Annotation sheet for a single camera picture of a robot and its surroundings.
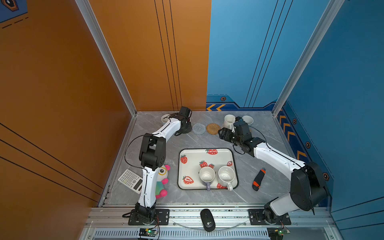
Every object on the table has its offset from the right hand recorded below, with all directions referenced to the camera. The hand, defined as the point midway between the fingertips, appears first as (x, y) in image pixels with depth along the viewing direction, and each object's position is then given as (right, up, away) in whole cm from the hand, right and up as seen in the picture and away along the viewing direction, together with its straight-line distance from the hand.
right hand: (222, 133), depth 88 cm
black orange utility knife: (+19, -27, -5) cm, 34 cm away
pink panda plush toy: (-34, -26, -7) cm, 43 cm away
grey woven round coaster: (-14, +2, +21) cm, 25 cm away
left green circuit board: (-39, -47, -17) cm, 63 cm away
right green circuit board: (+23, -47, -18) cm, 55 cm away
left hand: (-22, +3, +15) cm, 27 cm away
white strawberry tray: (-19, -18, +7) cm, 27 cm away
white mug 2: (+3, -24, -1) cm, 24 cm away
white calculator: (-52, -27, -3) cm, 58 cm away
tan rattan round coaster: (-3, +2, +21) cm, 22 cm away
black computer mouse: (-10, -41, -16) cm, 46 cm away
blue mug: (+23, +9, +22) cm, 33 cm away
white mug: (+7, +9, +14) cm, 18 cm away
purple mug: (-9, -24, -1) cm, 26 cm away
